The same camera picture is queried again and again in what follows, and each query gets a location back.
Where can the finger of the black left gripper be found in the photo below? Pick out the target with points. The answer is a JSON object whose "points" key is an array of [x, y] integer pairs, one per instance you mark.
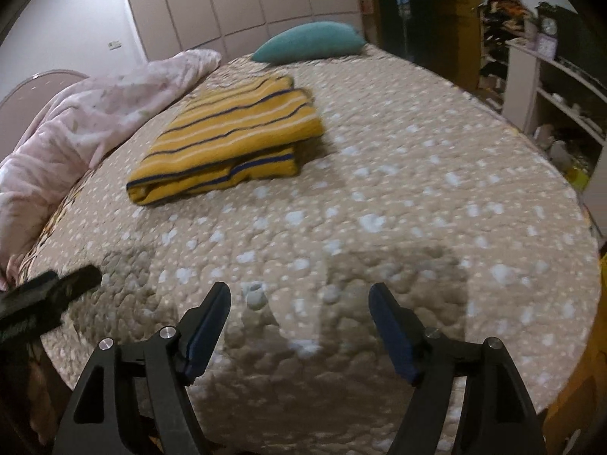
{"points": [[72, 286]]}

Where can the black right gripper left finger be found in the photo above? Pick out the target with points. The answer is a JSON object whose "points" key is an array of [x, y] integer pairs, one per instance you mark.
{"points": [[132, 399]]}

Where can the yellow striped knit sweater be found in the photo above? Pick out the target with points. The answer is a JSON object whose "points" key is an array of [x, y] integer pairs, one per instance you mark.
{"points": [[254, 130]]}

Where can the pile of clothes on shelf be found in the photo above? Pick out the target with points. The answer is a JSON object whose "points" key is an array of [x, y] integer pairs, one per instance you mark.
{"points": [[504, 17]]}

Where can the pink floral duvet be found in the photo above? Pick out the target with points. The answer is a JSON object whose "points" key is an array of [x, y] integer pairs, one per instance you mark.
{"points": [[72, 134]]}

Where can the beige dotted quilted bedspread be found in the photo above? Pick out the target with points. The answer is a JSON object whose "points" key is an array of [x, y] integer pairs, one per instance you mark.
{"points": [[412, 185]]}

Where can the pink padded headboard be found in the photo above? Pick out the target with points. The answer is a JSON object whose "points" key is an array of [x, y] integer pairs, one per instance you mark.
{"points": [[22, 104]]}

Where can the white shelf unit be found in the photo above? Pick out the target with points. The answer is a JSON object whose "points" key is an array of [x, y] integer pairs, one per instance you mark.
{"points": [[564, 115]]}

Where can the beige wardrobe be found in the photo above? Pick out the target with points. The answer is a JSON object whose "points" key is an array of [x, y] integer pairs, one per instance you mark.
{"points": [[232, 27]]}

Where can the teal pillow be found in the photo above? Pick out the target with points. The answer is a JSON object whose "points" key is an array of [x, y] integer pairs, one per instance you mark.
{"points": [[312, 41]]}

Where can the small white desk clock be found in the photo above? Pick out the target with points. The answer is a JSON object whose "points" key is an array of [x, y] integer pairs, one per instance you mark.
{"points": [[546, 46]]}

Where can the black television screen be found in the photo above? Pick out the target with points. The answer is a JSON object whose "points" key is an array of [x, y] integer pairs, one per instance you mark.
{"points": [[577, 45]]}

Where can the brown wooden door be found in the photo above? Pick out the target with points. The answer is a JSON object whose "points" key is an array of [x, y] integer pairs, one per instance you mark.
{"points": [[442, 36]]}

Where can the dark mantel clock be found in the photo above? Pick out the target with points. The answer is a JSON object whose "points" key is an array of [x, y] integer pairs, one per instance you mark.
{"points": [[547, 19]]}

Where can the white wall switch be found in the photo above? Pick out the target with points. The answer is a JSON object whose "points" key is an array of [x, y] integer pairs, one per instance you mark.
{"points": [[114, 45]]}

